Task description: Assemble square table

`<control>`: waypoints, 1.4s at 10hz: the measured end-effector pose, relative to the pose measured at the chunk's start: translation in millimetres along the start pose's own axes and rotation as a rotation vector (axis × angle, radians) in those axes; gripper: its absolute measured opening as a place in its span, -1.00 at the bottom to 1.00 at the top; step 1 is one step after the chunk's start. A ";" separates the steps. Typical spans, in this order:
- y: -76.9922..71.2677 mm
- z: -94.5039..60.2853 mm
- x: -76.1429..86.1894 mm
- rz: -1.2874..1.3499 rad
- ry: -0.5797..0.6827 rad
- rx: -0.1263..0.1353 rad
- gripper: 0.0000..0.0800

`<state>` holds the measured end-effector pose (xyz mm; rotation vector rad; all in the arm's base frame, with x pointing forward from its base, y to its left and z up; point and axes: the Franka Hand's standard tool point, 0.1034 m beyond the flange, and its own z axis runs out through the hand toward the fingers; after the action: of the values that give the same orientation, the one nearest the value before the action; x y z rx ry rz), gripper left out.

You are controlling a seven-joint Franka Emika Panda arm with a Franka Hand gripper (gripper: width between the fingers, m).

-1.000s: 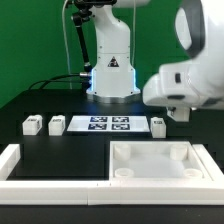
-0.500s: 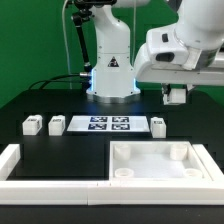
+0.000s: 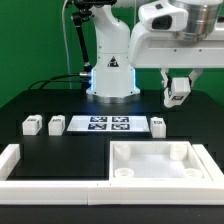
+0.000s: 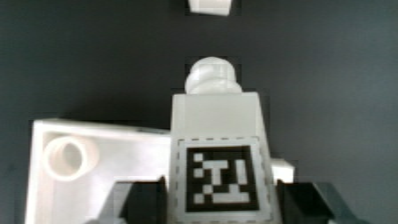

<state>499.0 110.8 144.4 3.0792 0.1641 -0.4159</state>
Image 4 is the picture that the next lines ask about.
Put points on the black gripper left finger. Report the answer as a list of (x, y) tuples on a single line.
[(135, 204)]

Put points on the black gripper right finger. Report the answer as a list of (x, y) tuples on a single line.
[(312, 205)]

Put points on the white table leg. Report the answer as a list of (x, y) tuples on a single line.
[(213, 7), (220, 183)]

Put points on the white square tabletop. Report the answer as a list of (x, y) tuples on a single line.
[(85, 156)]

